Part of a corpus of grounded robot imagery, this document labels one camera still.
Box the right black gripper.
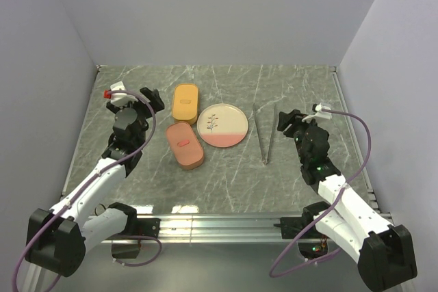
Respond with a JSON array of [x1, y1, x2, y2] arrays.
[[277, 109, 322, 164]]

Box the orange lunch box lid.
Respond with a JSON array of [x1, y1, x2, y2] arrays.
[[171, 83, 199, 120]]

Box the orange lunch box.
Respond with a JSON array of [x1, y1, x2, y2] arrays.
[[174, 116, 198, 125]]

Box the metal tongs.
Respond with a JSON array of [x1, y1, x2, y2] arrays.
[[252, 103, 277, 165]]

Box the pink lunch box lid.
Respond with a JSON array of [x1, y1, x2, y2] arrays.
[[166, 122, 204, 166]]

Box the pink lunch box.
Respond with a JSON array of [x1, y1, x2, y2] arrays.
[[181, 157, 204, 170]]

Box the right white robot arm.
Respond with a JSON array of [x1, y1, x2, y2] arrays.
[[274, 104, 417, 291]]

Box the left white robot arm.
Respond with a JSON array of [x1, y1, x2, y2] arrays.
[[23, 84, 165, 277]]

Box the pink and cream plate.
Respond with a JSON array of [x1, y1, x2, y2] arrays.
[[196, 103, 248, 148]]

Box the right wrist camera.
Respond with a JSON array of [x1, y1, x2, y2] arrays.
[[302, 103, 332, 124]]

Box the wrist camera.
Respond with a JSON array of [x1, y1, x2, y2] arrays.
[[302, 103, 332, 124], [103, 81, 136, 107]]

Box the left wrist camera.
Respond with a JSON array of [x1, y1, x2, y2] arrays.
[[103, 81, 136, 107]]

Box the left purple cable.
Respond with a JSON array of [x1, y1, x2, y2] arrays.
[[12, 89, 164, 292]]

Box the purple cable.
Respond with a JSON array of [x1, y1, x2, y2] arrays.
[[268, 109, 372, 278], [12, 89, 164, 292]]

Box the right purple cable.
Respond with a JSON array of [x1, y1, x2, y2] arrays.
[[268, 109, 372, 278]]

